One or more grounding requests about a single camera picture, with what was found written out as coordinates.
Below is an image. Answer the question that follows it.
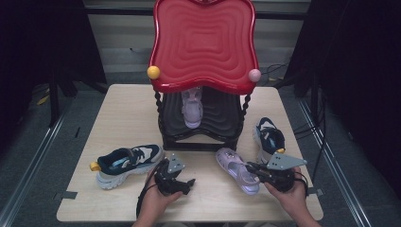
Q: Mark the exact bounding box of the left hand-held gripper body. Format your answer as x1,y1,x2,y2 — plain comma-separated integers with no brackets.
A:
153,152,190,197

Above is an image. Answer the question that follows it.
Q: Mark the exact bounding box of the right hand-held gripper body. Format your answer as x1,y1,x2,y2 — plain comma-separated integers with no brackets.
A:
262,152,308,193

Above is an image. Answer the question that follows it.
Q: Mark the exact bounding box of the purple jelly sandal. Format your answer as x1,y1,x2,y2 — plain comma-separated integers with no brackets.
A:
215,147,261,196
181,86,204,130

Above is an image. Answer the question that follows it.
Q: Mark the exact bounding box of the navy white sneaker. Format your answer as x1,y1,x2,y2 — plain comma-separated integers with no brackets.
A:
253,116,287,165
89,144,166,191

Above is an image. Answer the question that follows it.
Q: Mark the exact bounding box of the red and black shoe rack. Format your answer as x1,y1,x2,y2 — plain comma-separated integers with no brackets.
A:
147,0,263,153

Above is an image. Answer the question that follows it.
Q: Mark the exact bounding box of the person's left hand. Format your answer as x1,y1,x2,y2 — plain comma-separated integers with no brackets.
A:
137,166,183,222

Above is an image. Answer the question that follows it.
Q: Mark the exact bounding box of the person's right hand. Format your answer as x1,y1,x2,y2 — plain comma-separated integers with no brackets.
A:
264,166,312,219

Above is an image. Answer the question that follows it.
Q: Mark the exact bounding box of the grey tape strip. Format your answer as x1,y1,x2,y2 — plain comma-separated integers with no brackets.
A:
53,190,78,201
306,186,325,196

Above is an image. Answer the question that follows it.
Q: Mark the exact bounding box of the black curtain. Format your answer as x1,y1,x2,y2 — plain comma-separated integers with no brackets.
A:
283,0,401,202
0,0,107,152

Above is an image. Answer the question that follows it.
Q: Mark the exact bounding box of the black metal stand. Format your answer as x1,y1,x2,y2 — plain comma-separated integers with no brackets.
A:
47,70,61,128

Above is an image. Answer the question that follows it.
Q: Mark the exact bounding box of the yellow floor object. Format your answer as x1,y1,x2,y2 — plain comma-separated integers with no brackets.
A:
35,94,51,107

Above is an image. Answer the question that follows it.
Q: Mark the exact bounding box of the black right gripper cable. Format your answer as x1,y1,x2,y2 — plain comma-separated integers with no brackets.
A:
294,171,310,198

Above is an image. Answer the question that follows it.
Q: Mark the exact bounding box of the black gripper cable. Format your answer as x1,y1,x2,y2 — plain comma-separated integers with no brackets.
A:
135,159,168,219
294,171,310,198

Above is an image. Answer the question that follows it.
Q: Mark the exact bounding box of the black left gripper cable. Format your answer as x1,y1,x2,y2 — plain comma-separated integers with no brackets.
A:
135,159,168,219

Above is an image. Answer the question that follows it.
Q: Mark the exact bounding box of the long black floor cable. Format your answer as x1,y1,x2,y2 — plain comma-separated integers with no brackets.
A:
292,88,327,171

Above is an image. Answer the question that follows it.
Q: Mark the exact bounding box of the metal floor rail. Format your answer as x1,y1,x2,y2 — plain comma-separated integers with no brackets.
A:
297,98,373,227
0,103,75,227

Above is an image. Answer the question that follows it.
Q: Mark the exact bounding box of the black floor cable bundle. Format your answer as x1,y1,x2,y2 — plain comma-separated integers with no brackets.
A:
260,61,292,88

